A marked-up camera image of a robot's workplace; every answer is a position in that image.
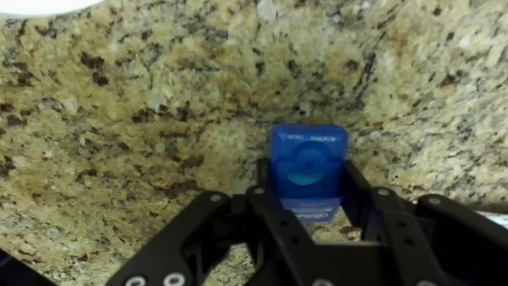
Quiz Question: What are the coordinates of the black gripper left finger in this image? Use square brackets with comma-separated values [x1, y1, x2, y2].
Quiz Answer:
[255, 158, 270, 196]

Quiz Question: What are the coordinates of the white oval sink basin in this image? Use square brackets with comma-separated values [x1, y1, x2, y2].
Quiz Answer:
[0, 0, 101, 18]

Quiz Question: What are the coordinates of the blue floss case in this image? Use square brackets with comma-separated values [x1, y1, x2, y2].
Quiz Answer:
[268, 124, 347, 223]

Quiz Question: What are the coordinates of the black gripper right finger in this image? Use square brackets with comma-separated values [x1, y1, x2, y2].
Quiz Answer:
[341, 161, 376, 240]

